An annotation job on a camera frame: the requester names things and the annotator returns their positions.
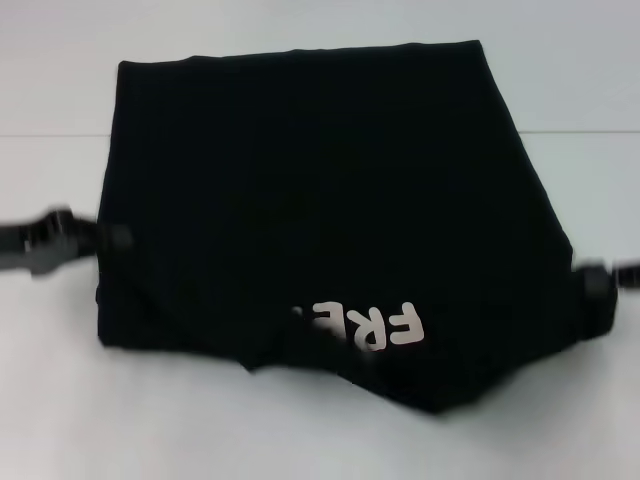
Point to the black T-shirt with FREE print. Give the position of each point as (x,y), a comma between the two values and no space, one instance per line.
(300,175)

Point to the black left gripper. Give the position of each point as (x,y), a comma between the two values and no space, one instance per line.
(40,242)

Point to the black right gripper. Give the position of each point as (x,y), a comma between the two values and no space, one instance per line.
(630,277)

